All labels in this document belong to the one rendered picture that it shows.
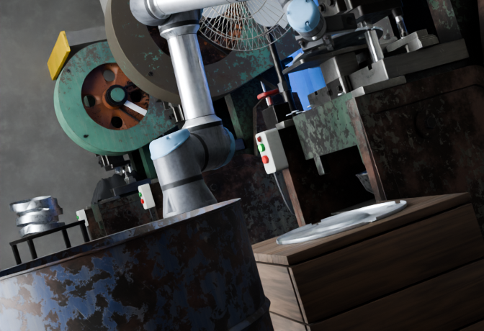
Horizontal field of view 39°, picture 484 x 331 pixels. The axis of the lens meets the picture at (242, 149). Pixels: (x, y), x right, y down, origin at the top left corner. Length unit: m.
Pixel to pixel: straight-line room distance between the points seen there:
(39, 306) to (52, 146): 7.66
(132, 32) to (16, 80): 5.39
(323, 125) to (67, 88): 3.13
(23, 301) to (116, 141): 4.11
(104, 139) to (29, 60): 3.89
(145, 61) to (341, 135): 1.51
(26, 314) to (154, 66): 2.50
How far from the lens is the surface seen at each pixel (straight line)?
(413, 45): 2.00
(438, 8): 2.21
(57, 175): 8.47
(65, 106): 4.94
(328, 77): 2.10
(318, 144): 2.12
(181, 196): 1.80
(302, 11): 1.67
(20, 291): 0.89
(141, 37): 3.33
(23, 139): 8.50
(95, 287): 0.85
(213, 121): 1.92
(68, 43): 7.51
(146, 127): 5.05
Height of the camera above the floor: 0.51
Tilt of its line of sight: 2 degrees up
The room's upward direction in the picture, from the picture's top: 17 degrees counter-clockwise
